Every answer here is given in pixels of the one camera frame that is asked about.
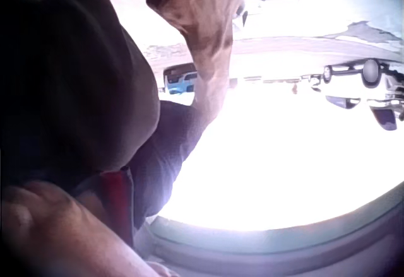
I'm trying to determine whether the blue parked car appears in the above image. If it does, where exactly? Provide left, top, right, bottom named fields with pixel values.
left=163, top=63, right=199, bottom=95

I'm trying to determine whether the white parked car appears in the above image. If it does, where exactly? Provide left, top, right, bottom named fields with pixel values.
left=324, top=93, right=404, bottom=132
left=311, top=57, right=404, bottom=92

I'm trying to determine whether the grey curved rim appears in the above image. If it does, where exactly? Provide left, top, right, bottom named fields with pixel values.
left=134, top=180, right=404, bottom=277

